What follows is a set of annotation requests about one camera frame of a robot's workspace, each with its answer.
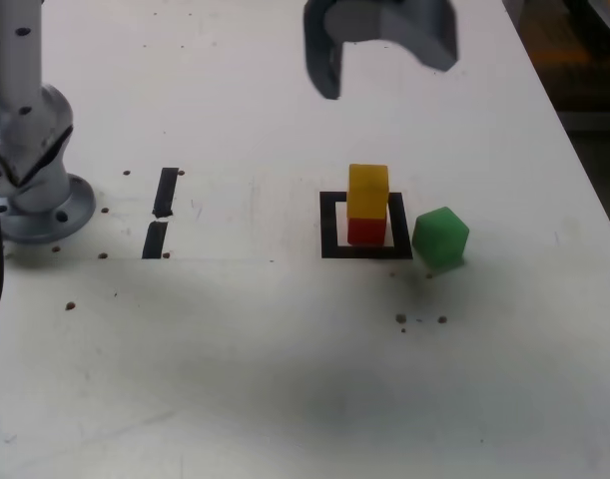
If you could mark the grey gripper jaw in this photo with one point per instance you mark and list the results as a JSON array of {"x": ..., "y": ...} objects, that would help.
[
  {"x": 322, "y": 65},
  {"x": 419, "y": 30}
]

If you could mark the yellow cube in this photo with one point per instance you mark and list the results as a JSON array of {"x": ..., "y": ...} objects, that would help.
[{"x": 368, "y": 192}]

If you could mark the red cube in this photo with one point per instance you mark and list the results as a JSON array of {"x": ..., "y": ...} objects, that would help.
[{"x": 367, "y": 232}]

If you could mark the green cube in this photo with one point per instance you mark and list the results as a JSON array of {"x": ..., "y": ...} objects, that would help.
[{"x": 439, "y": 239}]

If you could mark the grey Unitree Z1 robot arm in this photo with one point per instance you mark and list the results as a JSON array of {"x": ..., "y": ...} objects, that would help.
[{"x": 30, "y": 125}]

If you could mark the black tape square outline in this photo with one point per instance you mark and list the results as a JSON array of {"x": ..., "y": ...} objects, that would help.
[{"x": 329, "y": 224}]

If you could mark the black tape strip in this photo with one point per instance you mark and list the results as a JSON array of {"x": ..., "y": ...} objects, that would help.
[{"x": 165, "y": 194}]

